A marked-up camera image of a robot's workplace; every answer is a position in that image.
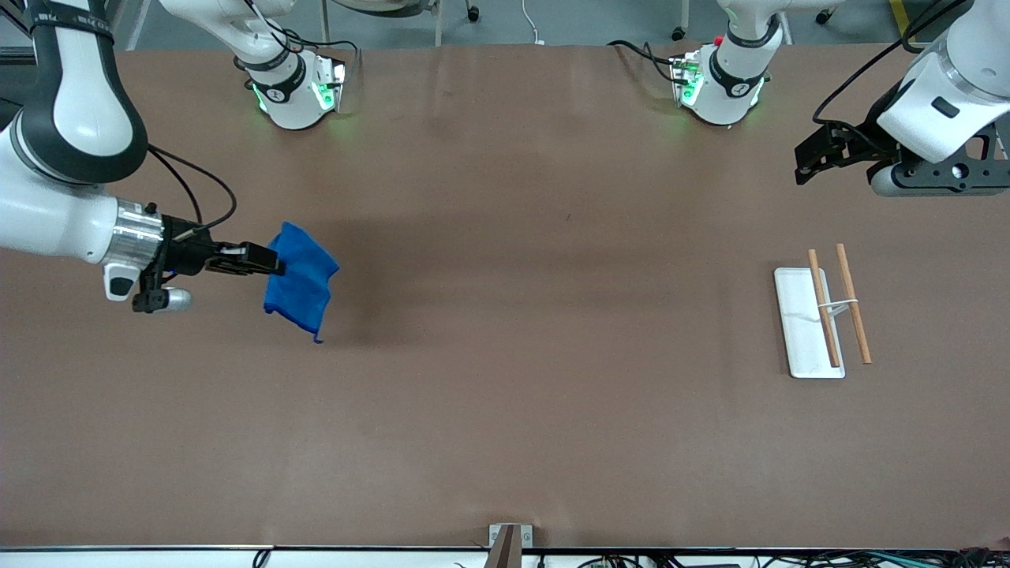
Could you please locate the blue microfibre towel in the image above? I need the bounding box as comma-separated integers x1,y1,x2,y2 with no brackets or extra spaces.
263,222,341,345

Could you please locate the white rack with wooden bars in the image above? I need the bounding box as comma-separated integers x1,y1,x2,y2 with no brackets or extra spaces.
773,243,873,379

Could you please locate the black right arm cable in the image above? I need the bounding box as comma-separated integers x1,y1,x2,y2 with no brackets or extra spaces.
146,146,238,234

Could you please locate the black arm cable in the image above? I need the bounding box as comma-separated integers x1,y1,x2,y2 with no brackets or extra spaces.
813,0,973,125
146,146,238,234

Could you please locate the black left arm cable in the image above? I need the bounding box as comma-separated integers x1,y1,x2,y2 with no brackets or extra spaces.
813,0,973,125

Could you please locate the black left base cable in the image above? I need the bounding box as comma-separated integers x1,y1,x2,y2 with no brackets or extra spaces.
608,39,692,86

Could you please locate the black base cable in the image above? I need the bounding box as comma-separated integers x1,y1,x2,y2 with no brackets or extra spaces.
608,39,692,86
233,0,361,89

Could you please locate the black right base cable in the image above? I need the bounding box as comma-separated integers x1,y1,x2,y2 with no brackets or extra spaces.
233,0,361,89

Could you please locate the white floor cable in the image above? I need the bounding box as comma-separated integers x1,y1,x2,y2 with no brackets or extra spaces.
521,0,547,45

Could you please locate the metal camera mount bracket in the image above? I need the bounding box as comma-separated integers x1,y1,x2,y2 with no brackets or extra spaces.
488,524,533,568

